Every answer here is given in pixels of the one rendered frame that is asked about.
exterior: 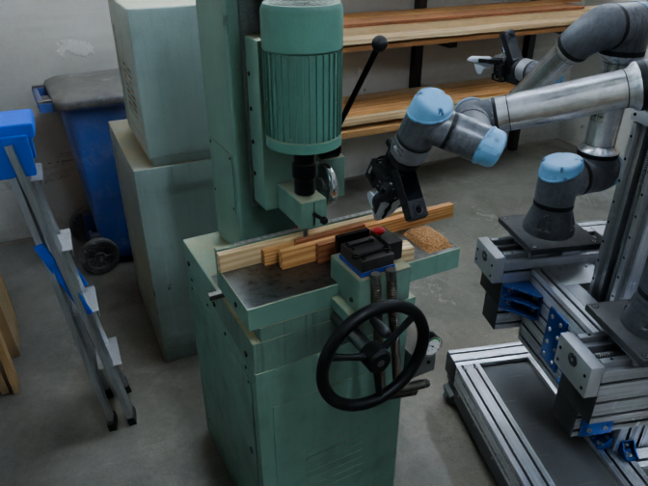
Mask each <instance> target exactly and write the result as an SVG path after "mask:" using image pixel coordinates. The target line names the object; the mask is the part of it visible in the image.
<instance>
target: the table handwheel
mask: <svg viewBox="0 0 648 486"><path fill-rule="evenodd" d="M387 312H401V313H404V314H406V315H408V316H407V318H406V319H405V320H404V321H403V322H402V323H401V324H400V325H399V326H398V327H397V329H396V330H395V331H394V332H393V333H392V334H391V336H390V337H389V338H387V339H386V340H385V341H384V342H383V343H382V344H381V343H380V342H379V341H377V340H373V341H371V340H370V339H369V338H368V337H367V336H366V335H365V334H364V333H363V332H362V331H361V330H360V329H359V328H358V326H360V325H361V324H363V323H364V322H366V321H367V320H368V319H370V318H372V317H374V316H377V315H379V314H383V313H387ZM330 318H331V320H332V322H333V323H334V324H335V325H336V326H337V328H336V329H335V330H334V331H333V333H332V334H331V335H330V337H329V338H328V340H327V341H326V343H325V345H324V347H323V349H322V351H321V353H320V356H319V359H318V362H317V367H316V384H317V387H318V390H319V393H320V394H321V396H322V397H323V399H324V400H325V401H326V402H327V403H328V404H329V405H331V406H332V407H334V408H336V409H339V410H341V411H347V412H358V411H363V410H367V409H370V408H373V407H376V406H378V405H380V404H382V403H384V402H386V401H387V400H389V399H390V398H392V397H393V396H395V395H396V394H397V393H399V392H400V391H401V390H402V389H403V388H404V387H405V386H406V385H407V384H408V383H409V382H410V381H411V380H412V378H413V377H414V376H415V374H416V373H417V372H418V370H419V368H420V366H421V364H422V362H423V360H424V358H425V355H426V352H427V349H428V344H429V336H430V334H429V326H428V322H427V319H426V317H425V315H424V314H423V312H422V311H421V310H420V309H419V308H418V307H417V306H416V305H414V304H412V303H410V302H407V301H404V300H399V299H388V300H381V301H377V302H374V303H371V304H369V305H367V306H365V307H363V308H361V309H359V310H357V311H355V312H354V313H352V314H351V315H350V316H348V317H347V318H346V319H345V320H344V321H343V319H342V318H341V317H340V316H339V315H338V314H337V313H336V312H335V311H333V312H332V314H331V317H330ZM413 322H415V324H416V327H417V332H418V339H417V344H416V348H415V351H414V353H413V356H412V358H411V360H410V361H409V362H408V364H407V365H406V367H405V368H404V369H403V371H402V372H401V373H400V374H399V375H398V376H397V377H396V378H395V379H394V380H393V381H392V382H391V383H390V384H388V385H387V386H386V387H384V388H383V387H382V381H381V371H383V370H385V369H386V368H387V367H388V365H389V364H390V361H391V357H392V356H391V353H390V352H389V351H388V349H389V348H390V346H391V345H392V344H393V343H394V342H395V341H396V340H397V338H398V337H399V336H400V335H401V334H402V333H403V332H404V331H405V330H406V329H407V328H408V327H409V326H410V325H411V324H412V323H413ZM346 338H348V339H349V341H350V342H351V343H352V344H353V345H354V346H355V347H356V348H357V349H358V351H359V352H360V353H351V354H339V353H336V352H337V350H338V348H339V347H340V345H341V344H342V342H343V341H344V340H345V339H346ZM341 361H360V362H362V363H363V364H364V366H365V367H366V368H367V369H368V370H369V371H370V372H371V373H373V376H374V382H375V390H376V393H374V394H372V395H369V396H366V397H362V398H355V399H350V398H344V397H341V396H339V395H337V394H336V393H335V392H334V391H333V389H332V387H331V385H330V380H329V372H330V366H331V363H332V362H341Z"/></svg>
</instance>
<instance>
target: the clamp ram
mask: <svg viewBox="0 0 648 486"><path fill-rule="evenodd" d="M365 237H369V229H368V228H364V229H357V230H353V231H349V232H346V233H342V234H338V235H336V239H335V254H338V253H340V244H342V243H345V242H350V241H353V240H357V239H361V238H365Z"/></svg>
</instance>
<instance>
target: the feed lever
mask: <svg viewBox="0 0 648 486"><path fill-rule="evenodd" d="M371 46H372V48H373V50H372V52H371V54H370V56H369V59H368V61H367V63H366V65H365V67H364V70H363V72H362V74H361V76H360V78H359V80H358V82H357V84H356V86H355V88H354V90H353V92H352V94H351V95H350V97H349V99H348V101H347V103H346V105H345V107H344V109H343V112H342V123H341V125H342V124H343V122H344V120H345V119H346V117H347V115H348V113H349V111H350V109H351V107H352V105H353V103H354V101H355V99H356V97H357V95H358V93H359V91H360V89H361V87H362V85H363V83H364V81H365V79H366V77H367V75H368V73H369V71H370V69H371V67H372V65H373V63H374V61H375V59H376V57H377V55H378V53H379V52H383V51H385V50H386V49H387V47H388V40H387V39H386V38H385V37H384V36H382V35H378V36H376V37H374V38H373V40H372V42H371ZM340 152H341V145H340V146H339V147H338V148H336V149H334V150H332V151H329V152H325V153H320V154H316V155H318V157H319V158H320V159H322V160H323V159H328V158H333V157H338V156H339V155H340Z"/></svg>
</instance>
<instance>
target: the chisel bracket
mask: <svg viewBox="0 0 648 486"><path fill-rule="evenodd" d="M278 201H279V209H280V210H281V211H282V212H283V213H284V214H285V215H286V216H287V217H289V218H290V219H291V220H292V221H293V222H294V223H295V224H296V225H297V226H298V227H299V228H300V229H301V230H303V229H307V228H311V227H315V226H319V225H322V224H321V223H320V220H318V219H317V218H315V217H314V216H312V213H313V212H315V213H317V214H319V215H320V216H322V217H323V216H325V217H326V215H327V200H326V198H325V197H324V196H322V195H321V194H320V193H319V192H317V191H316V190H315V193H314V194H312V195H309V196H300V195H297V194H295V193H294V180H292V181H288V182H283V183H279V184H278Z"/></svg>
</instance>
